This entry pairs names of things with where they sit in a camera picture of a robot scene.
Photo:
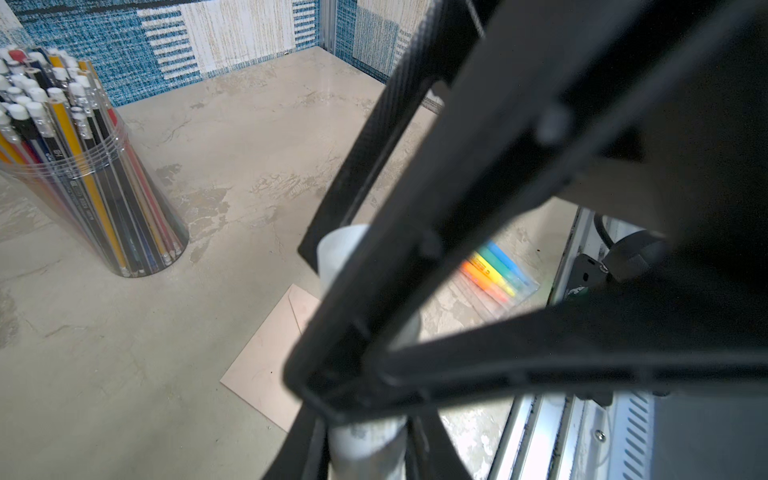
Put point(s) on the metal cup of pencils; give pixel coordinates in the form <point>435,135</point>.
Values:
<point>64,142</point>

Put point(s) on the aluminium front rail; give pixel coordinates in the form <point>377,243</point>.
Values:
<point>559,436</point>

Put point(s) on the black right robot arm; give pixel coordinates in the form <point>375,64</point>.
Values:
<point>630,252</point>

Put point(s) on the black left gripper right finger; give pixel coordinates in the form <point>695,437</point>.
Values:
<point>430,453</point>

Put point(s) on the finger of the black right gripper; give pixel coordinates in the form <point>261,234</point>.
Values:
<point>442,42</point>
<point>652,112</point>

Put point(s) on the pack of coloured highlighters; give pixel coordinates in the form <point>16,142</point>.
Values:
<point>493,283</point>

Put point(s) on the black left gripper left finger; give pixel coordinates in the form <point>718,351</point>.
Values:
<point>304,454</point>

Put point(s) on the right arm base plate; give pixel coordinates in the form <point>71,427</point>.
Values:
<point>586,273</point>

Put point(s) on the white glue stick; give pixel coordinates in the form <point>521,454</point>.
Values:
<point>373,450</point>

